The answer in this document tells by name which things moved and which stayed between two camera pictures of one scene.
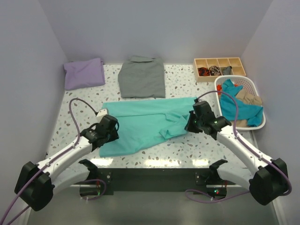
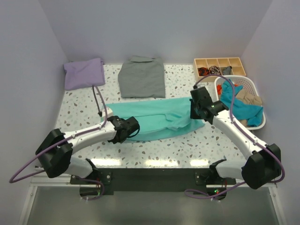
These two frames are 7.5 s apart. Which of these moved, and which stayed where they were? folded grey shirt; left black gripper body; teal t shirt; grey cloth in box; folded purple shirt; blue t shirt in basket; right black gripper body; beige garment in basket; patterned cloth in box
Moved: left black gripper body; teal t shirt; right black gripper body
Stayed: blue t shirt in basket; beige garment in basket; patterned cloth in box; folded grey shirt; folded purple shirt; grey cloth in box
